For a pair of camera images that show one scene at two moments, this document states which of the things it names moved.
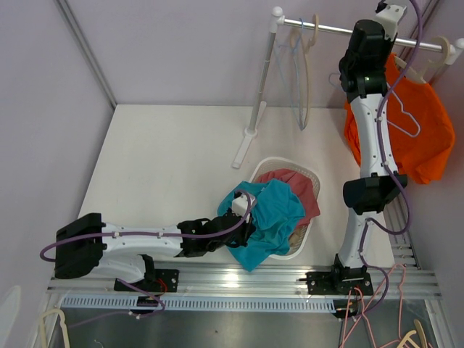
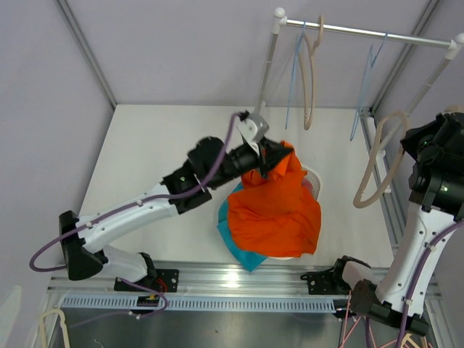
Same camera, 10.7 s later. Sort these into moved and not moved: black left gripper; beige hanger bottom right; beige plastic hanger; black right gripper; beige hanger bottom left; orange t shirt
Moved: black left gripper; black right gripper; orange t shirt; beige plastic hanger
Not moved: beige hanger bottom left; beige hanger bottom right
